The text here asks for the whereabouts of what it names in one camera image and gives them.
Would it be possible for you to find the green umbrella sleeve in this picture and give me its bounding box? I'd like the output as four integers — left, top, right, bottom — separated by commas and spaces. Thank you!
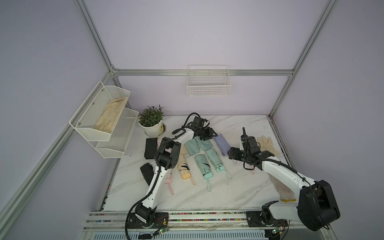
195, 137, 214, 151
185, 139, 201, 156

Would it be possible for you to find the purple umbrella sleeve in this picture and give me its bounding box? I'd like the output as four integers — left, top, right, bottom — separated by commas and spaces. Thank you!
214, 134, 231, 156

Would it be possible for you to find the yellow umbrella sleeve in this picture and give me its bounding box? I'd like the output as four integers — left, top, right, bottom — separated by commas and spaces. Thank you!
180, 145, 189, 155

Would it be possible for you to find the green umbrella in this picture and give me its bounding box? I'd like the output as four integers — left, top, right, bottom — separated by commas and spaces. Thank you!
195, 154, 213, 192
206, 148, 232, 180

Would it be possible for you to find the yellow umbrella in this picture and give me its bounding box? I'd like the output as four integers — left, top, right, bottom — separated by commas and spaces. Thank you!
177, 154, 196, 186

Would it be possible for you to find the black umbrella sleeve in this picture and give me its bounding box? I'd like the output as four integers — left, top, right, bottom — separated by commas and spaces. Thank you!
144, 138, 158, 160

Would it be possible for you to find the pink umbrella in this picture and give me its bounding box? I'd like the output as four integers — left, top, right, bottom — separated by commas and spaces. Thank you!
164, 173, 174, 195

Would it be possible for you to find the black umbrella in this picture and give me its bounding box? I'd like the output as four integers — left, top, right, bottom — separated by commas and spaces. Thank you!
140, 163, 155, 186

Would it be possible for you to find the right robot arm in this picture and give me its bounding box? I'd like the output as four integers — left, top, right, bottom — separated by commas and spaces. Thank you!
228, 133, 341, 232

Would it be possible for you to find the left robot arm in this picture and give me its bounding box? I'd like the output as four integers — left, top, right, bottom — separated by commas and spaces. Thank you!
125, 113, 217, 240

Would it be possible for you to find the cream work glove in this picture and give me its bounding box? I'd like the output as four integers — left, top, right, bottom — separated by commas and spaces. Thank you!
257, 136, 279, 157

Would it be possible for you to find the potted green plant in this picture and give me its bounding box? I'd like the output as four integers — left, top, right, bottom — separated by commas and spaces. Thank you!
139, 105, 164, 138

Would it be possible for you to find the white speckled work glove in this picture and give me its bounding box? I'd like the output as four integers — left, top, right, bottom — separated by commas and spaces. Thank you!
268, 174, 297, 203

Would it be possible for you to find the cream glove in shelf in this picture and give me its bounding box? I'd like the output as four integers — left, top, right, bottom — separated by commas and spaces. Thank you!
94, 97, 128, 134

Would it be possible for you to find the white tiered mesh shelf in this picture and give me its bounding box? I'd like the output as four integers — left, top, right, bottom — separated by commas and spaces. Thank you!
69, 82, 139, 159

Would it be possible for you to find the white wire wall basket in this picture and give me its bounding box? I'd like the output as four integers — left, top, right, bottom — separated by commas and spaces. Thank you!
187, 65, 232, 97

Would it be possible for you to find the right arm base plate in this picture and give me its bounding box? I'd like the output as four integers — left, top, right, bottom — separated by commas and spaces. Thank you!
246, 211, 288, 228

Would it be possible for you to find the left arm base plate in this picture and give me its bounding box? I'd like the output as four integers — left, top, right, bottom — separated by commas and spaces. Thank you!
126, 212, 169, 230

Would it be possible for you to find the aluminium rail frame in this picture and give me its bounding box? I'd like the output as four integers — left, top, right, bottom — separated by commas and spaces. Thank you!
80, 208, 338, 240

